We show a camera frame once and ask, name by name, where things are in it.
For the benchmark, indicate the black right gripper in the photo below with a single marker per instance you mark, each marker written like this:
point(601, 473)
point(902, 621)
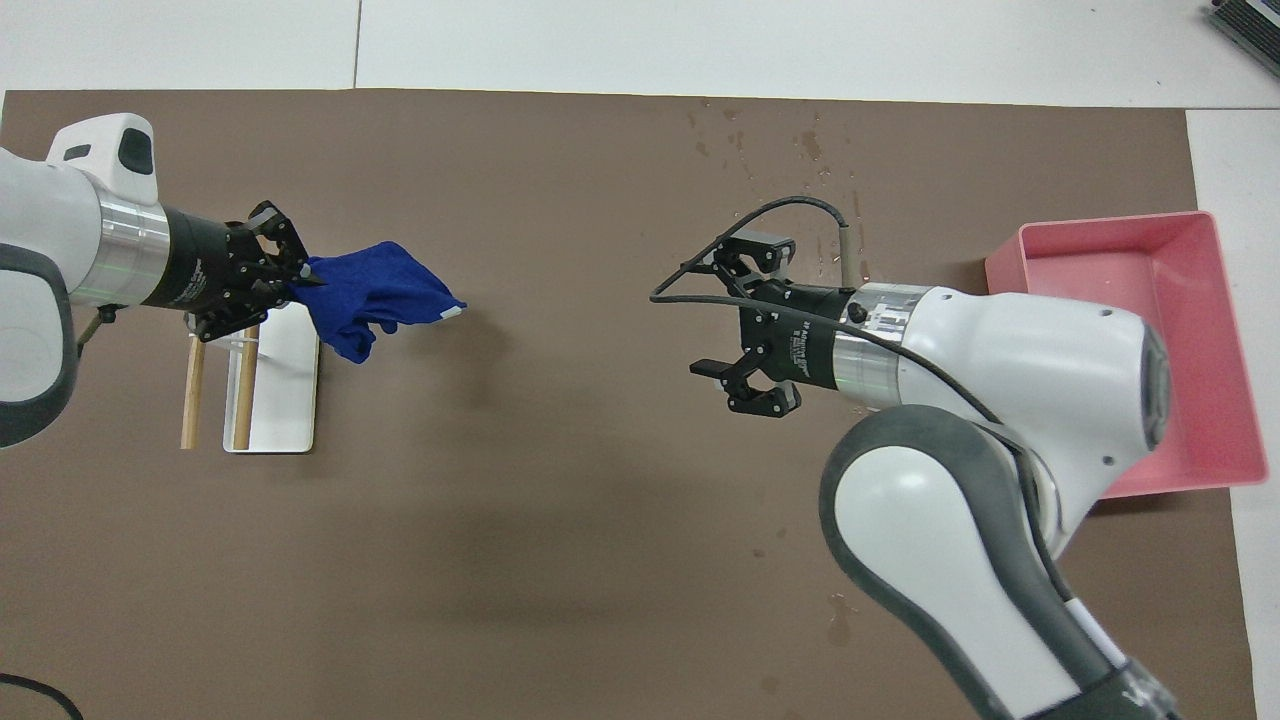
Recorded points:
point(800, 335)

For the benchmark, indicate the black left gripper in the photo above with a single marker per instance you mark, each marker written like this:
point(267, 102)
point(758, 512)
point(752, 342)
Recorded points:
point(195, 262)

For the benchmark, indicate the blue cloth towel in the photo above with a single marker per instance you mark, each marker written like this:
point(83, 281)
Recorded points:
point(370, 290)

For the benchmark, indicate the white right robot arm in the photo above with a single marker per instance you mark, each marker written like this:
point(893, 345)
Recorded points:
point(1020, 340)

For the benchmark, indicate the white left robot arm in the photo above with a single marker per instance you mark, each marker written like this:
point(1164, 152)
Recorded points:
point(40, 210)

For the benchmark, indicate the spilled water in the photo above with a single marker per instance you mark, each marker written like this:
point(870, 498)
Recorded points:
point(810, 145)

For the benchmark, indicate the short wooden rack rod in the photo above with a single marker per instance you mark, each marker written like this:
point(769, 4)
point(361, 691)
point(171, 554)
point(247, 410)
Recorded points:
point(243, 400)

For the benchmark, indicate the long wooden rack rod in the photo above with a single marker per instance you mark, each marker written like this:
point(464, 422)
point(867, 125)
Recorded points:
point(190, 400)

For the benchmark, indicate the brown table mat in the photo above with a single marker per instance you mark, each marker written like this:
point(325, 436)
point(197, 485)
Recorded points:
point(550, 450)

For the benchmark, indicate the pink plastic bin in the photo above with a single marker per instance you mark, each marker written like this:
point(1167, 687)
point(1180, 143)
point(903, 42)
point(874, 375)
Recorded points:
point(1200, 300)

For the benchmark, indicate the grey ribbed device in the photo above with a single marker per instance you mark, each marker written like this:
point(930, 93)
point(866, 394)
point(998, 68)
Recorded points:
point(1255, 18)

